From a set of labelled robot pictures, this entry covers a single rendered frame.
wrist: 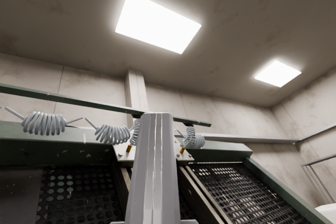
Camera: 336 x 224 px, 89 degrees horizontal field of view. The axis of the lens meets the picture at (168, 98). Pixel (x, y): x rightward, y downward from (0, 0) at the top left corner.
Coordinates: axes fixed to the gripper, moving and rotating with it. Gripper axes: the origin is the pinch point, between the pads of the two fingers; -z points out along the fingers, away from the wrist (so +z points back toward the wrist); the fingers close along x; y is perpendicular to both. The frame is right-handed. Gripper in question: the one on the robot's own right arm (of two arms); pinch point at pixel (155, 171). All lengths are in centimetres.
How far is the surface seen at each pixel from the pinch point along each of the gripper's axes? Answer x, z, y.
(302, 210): -77, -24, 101
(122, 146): 16, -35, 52
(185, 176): -10, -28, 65
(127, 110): 13, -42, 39
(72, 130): 34, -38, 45
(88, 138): 28, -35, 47
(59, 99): 31, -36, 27
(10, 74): 214, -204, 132
